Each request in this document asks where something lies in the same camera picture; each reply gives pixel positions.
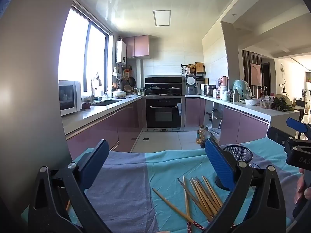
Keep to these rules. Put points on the wall clock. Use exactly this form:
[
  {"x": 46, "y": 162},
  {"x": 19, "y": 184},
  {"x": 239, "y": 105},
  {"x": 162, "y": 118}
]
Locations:
[{"x": 282, "y": 68}]

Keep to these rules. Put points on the black built-in oven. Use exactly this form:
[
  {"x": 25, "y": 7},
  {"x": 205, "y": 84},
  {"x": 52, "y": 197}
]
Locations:
[{"x": 162, "y": 114}]

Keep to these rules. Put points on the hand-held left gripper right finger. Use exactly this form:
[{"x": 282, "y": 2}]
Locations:
[{"x": 218, "y": 165}]

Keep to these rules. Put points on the white microwave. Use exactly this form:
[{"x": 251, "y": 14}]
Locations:
[{"x": 70, "y": 97}]

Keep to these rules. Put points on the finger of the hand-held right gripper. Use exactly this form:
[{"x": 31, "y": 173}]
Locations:
[
  {"x": 295, "y": 123},
  {"x": 277, "y": 133}
]

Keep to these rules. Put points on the purple kitchen base cabinets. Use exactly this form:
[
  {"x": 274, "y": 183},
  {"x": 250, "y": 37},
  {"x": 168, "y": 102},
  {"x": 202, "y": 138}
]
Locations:
[{"x": 102, "y": 131}]

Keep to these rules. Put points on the black mesh utensil holder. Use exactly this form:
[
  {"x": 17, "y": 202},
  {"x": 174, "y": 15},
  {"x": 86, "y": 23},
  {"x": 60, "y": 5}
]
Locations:
[{"x": 239, "y": 154}]

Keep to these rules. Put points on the wall rack with cutting board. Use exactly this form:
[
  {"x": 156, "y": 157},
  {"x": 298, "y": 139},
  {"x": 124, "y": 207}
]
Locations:
[{"x": 199, "y": 68}]

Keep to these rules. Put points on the steel faucet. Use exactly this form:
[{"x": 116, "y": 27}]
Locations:
[{"x": 92, "y": 92}]

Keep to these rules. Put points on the white casserole pot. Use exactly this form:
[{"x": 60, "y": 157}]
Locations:
[{"x": 119, "y": 94}]

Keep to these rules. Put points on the black integrated stove hood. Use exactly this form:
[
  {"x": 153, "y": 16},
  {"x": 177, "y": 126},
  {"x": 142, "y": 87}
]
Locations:
[{"x": 165, "y": 80}]

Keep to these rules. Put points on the black pan with lid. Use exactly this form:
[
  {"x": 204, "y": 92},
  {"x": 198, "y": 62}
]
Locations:
[{"x": 173, "y": 89}]

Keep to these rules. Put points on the black wok with lid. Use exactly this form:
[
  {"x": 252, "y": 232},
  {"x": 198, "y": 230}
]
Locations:
[{"x": 153, "y": 89}]

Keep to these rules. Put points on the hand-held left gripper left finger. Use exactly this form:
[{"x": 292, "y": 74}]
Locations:
[{"x": 93, "y": 167}]

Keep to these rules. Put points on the bunch of wooden chopsticks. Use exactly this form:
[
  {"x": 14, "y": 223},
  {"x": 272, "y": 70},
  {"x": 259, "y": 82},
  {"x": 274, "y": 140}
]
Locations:
[{"x": 204, "y": 196}]

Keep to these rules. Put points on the ceiling light panel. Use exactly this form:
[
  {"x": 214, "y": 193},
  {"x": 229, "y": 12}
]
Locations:
[{"x": 162, "y": 17}]

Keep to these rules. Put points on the purple wall cabinet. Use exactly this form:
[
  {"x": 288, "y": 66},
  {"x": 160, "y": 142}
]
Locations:
[{"x": 141, "y": 46}]

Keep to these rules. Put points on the silver rice cooker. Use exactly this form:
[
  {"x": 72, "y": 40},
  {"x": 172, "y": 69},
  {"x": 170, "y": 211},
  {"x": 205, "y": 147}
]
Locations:
[{"x": 191, "y": 85}]

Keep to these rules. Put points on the steel thermos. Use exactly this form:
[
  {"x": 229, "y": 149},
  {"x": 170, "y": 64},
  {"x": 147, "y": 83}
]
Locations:
[{"x": 236, "y": 96}]

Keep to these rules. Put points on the kitchen window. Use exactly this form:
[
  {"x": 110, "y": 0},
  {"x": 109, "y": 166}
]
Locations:
[{"x": 73, "y": 53}]

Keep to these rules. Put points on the pink wall picture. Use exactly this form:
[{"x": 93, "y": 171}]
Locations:
[{"x": 255, "y": 74}]

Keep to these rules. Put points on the white water heater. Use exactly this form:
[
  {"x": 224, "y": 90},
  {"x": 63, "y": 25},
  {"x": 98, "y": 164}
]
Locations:
[{"x": 121, "y": 52}]

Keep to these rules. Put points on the pale green air fryer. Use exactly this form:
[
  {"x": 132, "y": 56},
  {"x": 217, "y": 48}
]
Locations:
[{"x": 241, "y": 88}]

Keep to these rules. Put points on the clear egg container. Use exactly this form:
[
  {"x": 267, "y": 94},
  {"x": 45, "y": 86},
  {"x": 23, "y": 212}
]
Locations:
[{"x": 266, "y": 103}]

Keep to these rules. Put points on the steel stock pot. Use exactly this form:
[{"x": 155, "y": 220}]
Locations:
[{"x": 209, "y": 89}]

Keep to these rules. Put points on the person's right hand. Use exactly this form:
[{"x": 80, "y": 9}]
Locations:
[{"x": 303, "y": 187}]

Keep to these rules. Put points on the leafy green vegetables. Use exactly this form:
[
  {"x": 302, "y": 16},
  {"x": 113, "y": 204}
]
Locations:
[{"x": 283, "y": 104}]

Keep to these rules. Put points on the hanging frying pan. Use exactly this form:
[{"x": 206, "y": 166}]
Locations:
[{"x": 132, "y": 81}]

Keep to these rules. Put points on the pink kettle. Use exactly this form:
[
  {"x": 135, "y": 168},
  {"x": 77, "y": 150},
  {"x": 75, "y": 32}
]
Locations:
[{"x": 224, "y": 81}]

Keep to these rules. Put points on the teal and purple tablecloth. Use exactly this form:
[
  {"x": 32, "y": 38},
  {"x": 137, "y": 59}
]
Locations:
[{"x": 126, "y": 187}]

